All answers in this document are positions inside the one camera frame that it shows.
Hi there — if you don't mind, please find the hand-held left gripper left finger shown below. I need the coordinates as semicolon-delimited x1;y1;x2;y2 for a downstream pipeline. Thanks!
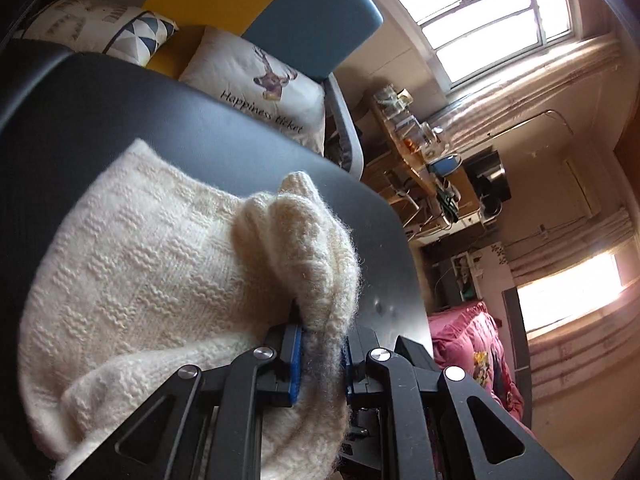
95;322;304;480

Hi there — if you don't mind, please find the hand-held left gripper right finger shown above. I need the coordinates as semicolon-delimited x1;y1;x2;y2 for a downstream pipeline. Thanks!
341;329;576;480

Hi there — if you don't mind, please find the cream knit sweater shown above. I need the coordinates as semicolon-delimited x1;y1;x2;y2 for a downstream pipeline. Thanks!
17;139;363;480

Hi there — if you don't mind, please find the red quilt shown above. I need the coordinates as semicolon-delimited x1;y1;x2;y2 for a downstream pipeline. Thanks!
427;300;533;480

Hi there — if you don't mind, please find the white low shelf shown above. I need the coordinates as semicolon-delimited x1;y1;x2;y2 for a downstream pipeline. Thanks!
435;252;481;306

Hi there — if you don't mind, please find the wooden desk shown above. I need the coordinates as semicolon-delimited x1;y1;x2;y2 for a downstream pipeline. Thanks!
370;95;476;211

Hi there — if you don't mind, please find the blue chair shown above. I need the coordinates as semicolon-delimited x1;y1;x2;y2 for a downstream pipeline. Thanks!
427;154;463;177

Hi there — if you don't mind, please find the small bright window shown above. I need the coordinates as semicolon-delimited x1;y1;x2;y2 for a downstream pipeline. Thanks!
515;250;626;332

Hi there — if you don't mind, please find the black television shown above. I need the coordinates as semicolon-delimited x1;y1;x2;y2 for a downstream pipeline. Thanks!
465;149;513;206

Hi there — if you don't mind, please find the pale striped curtain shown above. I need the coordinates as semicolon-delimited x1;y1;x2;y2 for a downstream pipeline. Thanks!
505;205;640;401

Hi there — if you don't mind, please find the black leather ottoman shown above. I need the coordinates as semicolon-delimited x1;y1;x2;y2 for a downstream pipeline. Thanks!
0;42;433;480

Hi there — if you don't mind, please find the deer print pillow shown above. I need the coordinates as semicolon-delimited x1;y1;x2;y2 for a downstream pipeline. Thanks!
178;26;327;155

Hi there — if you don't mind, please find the grey yellow blue sofa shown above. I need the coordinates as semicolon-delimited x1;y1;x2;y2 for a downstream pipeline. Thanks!
140;0;386;181

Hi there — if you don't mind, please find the large barred window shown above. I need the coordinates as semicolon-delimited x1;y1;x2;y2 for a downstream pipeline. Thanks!
360;0;573;86

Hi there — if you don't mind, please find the geometric print pillow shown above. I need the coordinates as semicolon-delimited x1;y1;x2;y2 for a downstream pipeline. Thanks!
12;0;180;67

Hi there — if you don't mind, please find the metal curtain rail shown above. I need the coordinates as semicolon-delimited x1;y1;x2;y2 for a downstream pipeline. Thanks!
487;109;576;137

